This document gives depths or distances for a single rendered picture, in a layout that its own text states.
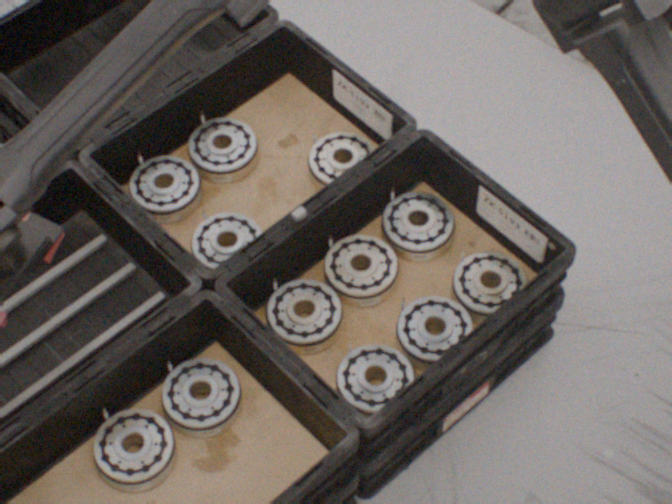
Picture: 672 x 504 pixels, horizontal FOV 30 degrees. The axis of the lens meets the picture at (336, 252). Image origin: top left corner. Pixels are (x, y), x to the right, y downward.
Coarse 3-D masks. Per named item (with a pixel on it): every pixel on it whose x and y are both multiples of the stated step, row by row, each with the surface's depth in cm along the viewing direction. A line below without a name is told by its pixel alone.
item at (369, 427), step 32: (384, 160) 178; (544, 224) 170; (256, 256) 169; (224, 288) 164; (544, 288) 166; (256, 320) 162; (288, 352) 159; (448, 352) 158; (320, 384) 156; (416, 384) 156; (352, 416) 153; (384, 416) 153
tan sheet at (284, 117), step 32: (256, 96) 196; (288, 96) 196; (256, 128) 193; (288, 128) 193; (320, 128) 193; (352, 128) 193; (288, 160) 189; (128, 192) 186; (224, 192) 186; (256, 192) 186; (288, 192) 186; (192, 224) 183
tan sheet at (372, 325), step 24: (432, 192) 185; (456, 216) 183; (456, 240) 180; (480, 240) 180; (408, 264) 178; (432, 264) 178; (456, 264) 178; (408, 288) 176; (432, 288) 176; (264, 312) 174; (360, 312) 174; (384, 312) 174; (360, 336) 171; (384, 336) 171; (312, 360) 169; (336, 360) 169
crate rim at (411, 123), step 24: (288, 24) 191; (240, 48) 189; (312, 48) 189; (216, 72) 187; (168, 96) 183; (384, 96) 183; (144, 120) 182; (408, 120) 180; (96, 144) 178; (384, 144) 178; (96, 168) 176; (360, 168) 175; (144, 216) 171; (288, 216) 171; (168, 240) 169; (264, 240) 169; (192, 264) 166
